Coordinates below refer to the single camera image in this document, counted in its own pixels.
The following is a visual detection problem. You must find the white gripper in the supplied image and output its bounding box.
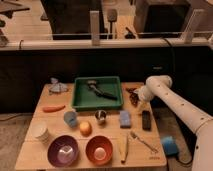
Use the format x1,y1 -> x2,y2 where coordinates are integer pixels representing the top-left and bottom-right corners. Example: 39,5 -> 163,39
138,86 -> 154,111

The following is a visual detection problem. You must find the black rectangular block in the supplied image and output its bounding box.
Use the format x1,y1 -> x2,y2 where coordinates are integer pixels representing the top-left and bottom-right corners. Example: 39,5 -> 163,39
142,111 -> 151,131

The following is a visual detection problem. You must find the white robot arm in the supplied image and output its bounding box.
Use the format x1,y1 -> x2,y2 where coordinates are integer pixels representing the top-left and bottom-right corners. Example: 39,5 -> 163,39
136,75 -> 213,171

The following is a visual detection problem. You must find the red bowl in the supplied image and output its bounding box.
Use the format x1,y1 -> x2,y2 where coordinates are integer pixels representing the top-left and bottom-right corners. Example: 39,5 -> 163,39
85,136 -> 113,166

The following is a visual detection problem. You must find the purple bowl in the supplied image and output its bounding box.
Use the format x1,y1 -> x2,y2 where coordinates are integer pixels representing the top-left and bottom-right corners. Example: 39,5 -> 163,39
47,135 -> 79,167

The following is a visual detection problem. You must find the blue sponge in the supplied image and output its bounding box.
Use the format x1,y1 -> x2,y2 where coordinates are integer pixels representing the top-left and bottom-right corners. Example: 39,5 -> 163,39
119,110 -> 131,128

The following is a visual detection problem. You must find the silver fork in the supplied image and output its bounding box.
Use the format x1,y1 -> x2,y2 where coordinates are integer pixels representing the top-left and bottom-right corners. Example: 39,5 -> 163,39
130,131 -> 158,153

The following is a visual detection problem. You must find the blue box on floor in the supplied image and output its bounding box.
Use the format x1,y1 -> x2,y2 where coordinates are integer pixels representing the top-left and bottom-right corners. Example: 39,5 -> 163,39
161,136 -> 179,156

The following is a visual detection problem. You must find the green plastic tray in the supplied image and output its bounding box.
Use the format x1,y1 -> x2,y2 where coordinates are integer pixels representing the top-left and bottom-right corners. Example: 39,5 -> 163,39
72,76 -> 123,111

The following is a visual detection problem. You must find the yellow orange fruit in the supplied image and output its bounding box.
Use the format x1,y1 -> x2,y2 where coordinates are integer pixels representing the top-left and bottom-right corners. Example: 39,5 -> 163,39
79,121 -> 92,136

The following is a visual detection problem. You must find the crumpled blue grey cloth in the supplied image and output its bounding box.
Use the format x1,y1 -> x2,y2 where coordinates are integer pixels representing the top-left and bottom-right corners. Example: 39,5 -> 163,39
49,78 -> 68,94

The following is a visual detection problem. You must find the orange carrot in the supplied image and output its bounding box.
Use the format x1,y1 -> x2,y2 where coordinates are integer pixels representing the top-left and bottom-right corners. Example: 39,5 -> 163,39
42,105 -> 65,113

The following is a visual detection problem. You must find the white paper cup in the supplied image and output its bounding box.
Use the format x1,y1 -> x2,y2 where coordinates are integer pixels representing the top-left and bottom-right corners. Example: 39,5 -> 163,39
32,122 -> 50,143

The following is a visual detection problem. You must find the black handled brush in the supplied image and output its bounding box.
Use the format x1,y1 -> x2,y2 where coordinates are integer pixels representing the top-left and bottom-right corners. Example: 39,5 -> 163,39
87,80 -> 117,100

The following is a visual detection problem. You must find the black cable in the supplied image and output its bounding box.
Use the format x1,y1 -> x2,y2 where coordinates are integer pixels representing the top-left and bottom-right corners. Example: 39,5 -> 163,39
159,35 -> 178,79

